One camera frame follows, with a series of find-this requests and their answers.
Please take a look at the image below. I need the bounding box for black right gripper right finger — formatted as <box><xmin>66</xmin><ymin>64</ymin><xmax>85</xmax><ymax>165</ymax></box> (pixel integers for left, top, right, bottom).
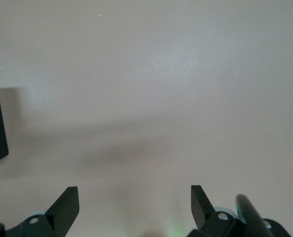
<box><xmin>185</xmin><ymin>185</ymin><xmax>293</xmax><ymax>237</ymax></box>

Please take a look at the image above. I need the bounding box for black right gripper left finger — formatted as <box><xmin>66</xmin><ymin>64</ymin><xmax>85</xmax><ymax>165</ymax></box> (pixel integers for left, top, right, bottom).
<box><xmin>0</xmin><ymin>186</ymin><xmax>80</xmax><ymax>237</ymax></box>

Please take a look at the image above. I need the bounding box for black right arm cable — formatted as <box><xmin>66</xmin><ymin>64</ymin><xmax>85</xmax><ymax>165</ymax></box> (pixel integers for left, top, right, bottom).
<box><xmin>234</xmin><ymin>194</ymin><xmax>270</xmax><ymax>237</ymax></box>

